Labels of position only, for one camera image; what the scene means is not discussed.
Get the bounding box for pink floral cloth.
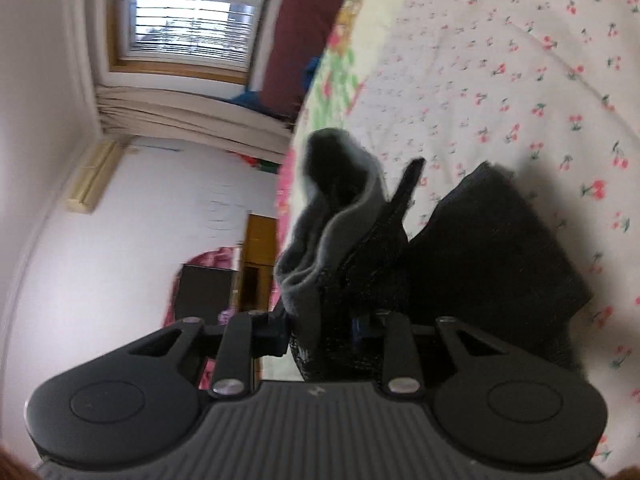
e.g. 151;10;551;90
184;247;243;272

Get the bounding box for red green hanging decoration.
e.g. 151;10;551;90
240;154;282;174

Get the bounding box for cherry print white sheet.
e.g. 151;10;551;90
345;0;640;476

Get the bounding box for beige curtain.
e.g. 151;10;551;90
95;84;297;162

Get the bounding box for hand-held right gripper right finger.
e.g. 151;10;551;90
349;309;507;398

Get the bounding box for maroon padded headboard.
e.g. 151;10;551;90
260;0;372;122

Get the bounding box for cream air conditioner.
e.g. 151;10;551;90
64;139;127;217

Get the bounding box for window with wooden frame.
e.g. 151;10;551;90
107;0;282;87

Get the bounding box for wooden desk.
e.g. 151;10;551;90
239;212;287;312

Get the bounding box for pink cartoon print bed sheet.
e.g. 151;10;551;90
270;0;388;311

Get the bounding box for dark grey checked pants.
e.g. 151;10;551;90
274;127;596;382

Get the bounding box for black rectangular object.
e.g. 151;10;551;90
174;264;242;327

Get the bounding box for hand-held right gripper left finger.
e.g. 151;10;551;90
126;309;292;399

